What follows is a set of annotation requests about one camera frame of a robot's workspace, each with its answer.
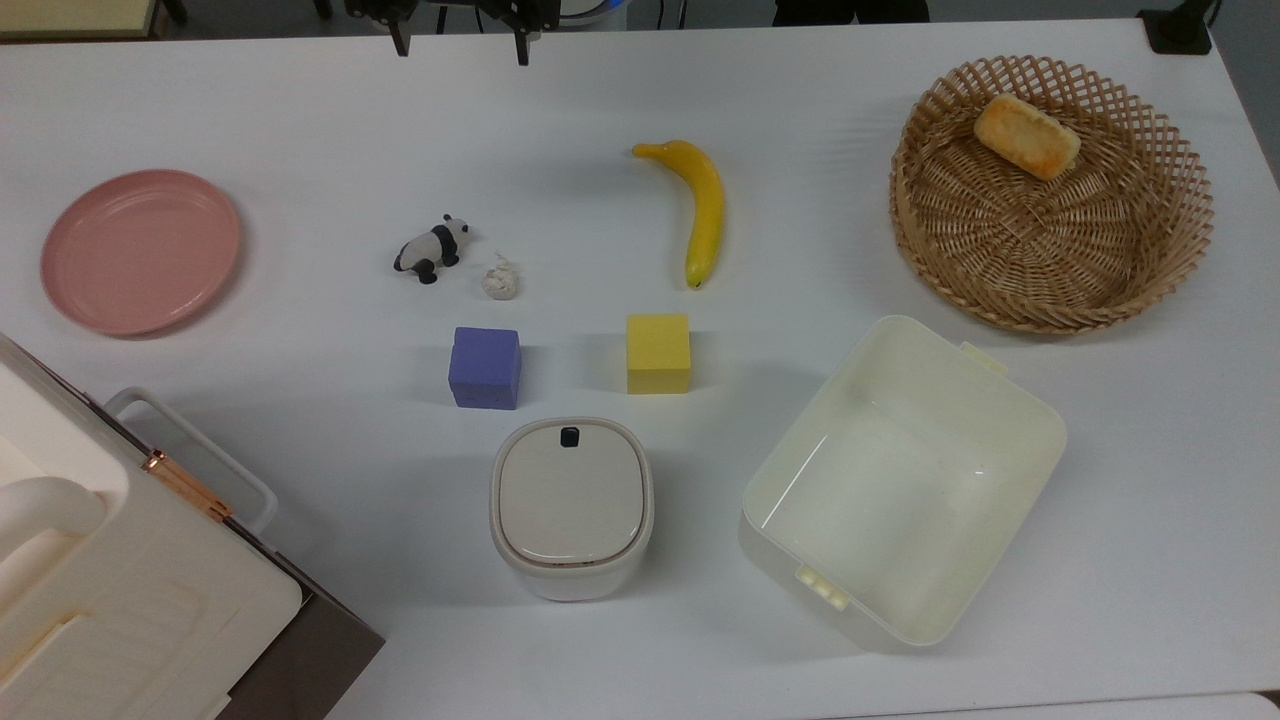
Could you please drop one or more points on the black table clamp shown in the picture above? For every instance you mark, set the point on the black table clamp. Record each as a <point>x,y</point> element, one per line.
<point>1180,28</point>

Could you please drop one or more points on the woven wicker basket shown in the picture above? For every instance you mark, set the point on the woven wicker basket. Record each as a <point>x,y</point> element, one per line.
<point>1050,210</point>

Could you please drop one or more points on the cream plastic storage bin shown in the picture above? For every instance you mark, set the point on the cream plastic storage bin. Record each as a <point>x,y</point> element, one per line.
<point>900,490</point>

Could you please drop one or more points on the yellow toy banana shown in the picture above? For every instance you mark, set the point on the yellow toy banana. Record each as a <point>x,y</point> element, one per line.
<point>706,210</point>

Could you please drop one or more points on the cream lidded trash can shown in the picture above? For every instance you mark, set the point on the cream lidded trash can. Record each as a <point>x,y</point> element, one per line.
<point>570,510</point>

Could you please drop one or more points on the small cream garlic toy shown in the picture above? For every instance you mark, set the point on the small cream garlic toy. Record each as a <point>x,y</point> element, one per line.
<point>500,282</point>

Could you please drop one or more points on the pink round plate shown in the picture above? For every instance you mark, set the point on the pink round plate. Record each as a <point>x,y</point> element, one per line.
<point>140,250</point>

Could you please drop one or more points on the purple foam cube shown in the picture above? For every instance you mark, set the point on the purple foam cube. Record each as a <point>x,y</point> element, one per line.
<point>485,368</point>

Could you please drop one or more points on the toy bread loaf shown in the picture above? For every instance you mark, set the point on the toy bread loaf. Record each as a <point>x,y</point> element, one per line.
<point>1027,136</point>

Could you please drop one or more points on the small panda figurine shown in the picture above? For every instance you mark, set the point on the small panda figurine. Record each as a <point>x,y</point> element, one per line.
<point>432,250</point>

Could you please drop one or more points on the yellowish side table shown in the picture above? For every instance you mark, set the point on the yellowish side table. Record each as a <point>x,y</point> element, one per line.
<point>70,15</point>

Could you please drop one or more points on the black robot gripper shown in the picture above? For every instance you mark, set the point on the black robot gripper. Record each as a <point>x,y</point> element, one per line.
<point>450,10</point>

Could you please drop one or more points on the yellow foam cube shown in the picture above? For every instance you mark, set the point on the yellow foam cube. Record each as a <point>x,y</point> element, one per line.
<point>658,353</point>

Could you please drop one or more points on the dark wood drawer cabinet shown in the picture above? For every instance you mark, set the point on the dark wood drawer cabinet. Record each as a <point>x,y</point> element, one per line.
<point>310,650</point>

